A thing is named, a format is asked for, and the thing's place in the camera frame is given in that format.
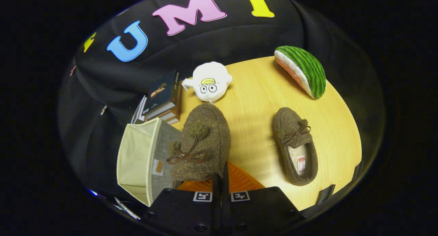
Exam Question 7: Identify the brown cover book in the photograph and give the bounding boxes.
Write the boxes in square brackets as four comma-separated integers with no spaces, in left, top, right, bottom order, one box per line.
[160,89,182,125]

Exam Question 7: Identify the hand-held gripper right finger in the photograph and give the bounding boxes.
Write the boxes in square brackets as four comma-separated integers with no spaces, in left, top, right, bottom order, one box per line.
[221,161,304,236]

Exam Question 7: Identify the white cover book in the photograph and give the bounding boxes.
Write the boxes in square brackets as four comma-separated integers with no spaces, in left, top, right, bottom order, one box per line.
[131,96,148,124]

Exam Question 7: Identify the dark cover book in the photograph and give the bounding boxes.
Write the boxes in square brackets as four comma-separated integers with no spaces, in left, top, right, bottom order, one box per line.
[142,70,180,120]

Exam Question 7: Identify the watermelon slice plush toy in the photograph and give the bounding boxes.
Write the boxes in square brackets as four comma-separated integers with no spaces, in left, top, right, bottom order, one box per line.
[274,46,327,100]

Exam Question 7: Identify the grey fabric storage box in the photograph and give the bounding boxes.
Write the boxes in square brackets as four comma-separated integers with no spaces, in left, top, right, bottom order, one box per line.
[117,118,182,207]

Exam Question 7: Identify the white cartoon-face plush toy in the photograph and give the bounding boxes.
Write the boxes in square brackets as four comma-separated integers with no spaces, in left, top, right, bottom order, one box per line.
[181,61,233,103]

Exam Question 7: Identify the brown fuzzy shoe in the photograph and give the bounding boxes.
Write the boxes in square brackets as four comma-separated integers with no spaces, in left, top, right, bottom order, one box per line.
[273,107,319,186]
[167,103,232,182]

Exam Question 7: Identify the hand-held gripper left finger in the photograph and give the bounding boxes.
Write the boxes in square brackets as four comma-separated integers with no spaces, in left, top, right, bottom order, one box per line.
[142,174,221,236]

